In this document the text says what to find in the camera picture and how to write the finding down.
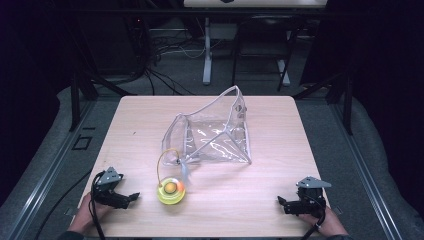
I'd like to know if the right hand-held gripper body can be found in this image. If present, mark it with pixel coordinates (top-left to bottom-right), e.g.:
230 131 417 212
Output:
283 175 333 217

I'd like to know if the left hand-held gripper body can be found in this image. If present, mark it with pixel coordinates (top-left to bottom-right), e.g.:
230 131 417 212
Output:
91 166 130 210

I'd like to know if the yellow round cat toy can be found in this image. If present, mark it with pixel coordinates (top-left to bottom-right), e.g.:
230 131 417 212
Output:
156 147 193 206

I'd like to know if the clear plastic zipper bag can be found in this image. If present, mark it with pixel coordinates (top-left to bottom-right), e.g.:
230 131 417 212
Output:
161 84 253 167

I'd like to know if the person's right hand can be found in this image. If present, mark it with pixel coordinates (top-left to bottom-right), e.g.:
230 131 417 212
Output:
297 205 350 238

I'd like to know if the person's left hand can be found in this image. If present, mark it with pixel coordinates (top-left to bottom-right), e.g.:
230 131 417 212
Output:
67 192 113 235

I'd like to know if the black metal stand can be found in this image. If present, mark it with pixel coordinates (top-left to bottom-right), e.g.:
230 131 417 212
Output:
292 69 355 136
67 64 138 133

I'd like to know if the dark curtain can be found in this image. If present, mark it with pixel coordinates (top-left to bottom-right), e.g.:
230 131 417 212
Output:
0 0 73 208
299 0 424 211

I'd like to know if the black chair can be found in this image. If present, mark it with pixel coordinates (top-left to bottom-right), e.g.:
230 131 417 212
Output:
231 14 300 93

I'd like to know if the white desk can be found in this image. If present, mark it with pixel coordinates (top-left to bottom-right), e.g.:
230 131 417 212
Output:
183 0 329 86

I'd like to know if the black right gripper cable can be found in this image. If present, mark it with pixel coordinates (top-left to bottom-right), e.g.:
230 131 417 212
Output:
300 194 327 240

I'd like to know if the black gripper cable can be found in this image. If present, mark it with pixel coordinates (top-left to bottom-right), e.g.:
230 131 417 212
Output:
300 194 327 240
33 170 107 240

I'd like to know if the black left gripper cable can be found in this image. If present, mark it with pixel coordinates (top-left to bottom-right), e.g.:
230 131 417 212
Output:
33 170 107 240

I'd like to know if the metal floor rail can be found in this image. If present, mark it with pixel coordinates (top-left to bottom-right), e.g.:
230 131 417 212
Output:
6 99 98 240
328 99 406 240

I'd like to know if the bundle of floor cables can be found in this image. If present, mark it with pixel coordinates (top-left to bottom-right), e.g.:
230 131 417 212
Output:
133 18 223 97

